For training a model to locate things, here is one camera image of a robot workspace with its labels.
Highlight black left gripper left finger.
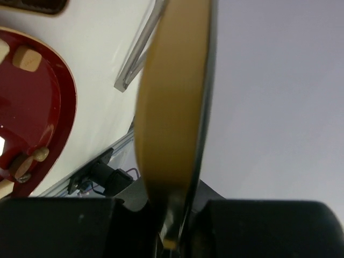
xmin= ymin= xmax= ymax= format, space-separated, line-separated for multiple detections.
xmin=1 ymin=198 xmax=151 ymax=257

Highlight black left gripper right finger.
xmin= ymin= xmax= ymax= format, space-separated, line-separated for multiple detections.
xmin=188 ymin=199 xmax=343 ymax=257

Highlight silver tin lid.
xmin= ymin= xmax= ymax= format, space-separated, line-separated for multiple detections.
xmin=134 ymin=1 xmax=218 ymax=250

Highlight silver metal tweezers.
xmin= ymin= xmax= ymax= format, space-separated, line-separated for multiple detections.
xmin=114 ymin=1 xmax=167 ymax=92

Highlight white bar chocolate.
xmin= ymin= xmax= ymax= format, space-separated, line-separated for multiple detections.
xmin=0 ymin=179 xmax=14 ymax=199

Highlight dark chocolate lower right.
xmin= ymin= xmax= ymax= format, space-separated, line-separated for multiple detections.
xmin=17 ymin=173 xmax=31 ymax=184

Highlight brown oval chocolate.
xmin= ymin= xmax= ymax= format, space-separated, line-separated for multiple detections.
xmin=9 ymin=154 xmax=34 ymax=179

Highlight tan heart chocolate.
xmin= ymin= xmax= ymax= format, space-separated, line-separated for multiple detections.
xmin=32 ymin=147 xmax=49 ymax=162

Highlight white round chocolate top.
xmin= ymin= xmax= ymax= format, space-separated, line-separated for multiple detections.
xmin=0 ymin=39 xmax=10 ymax=64

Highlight round red tray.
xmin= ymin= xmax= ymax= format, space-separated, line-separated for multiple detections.
xmin=1 ymin=27 xmax=77 ymax=197

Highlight aluminium mounting rail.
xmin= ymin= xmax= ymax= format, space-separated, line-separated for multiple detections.
xmin=38 ymin=123 xmax=134 ymax=197

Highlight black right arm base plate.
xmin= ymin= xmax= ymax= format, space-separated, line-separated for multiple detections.
xmin=67 ymin=148 xmax=114 ymax=195

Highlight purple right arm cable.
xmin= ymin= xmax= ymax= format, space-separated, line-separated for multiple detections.
xmin=125 ymin=168 xmax=140 ymax=180

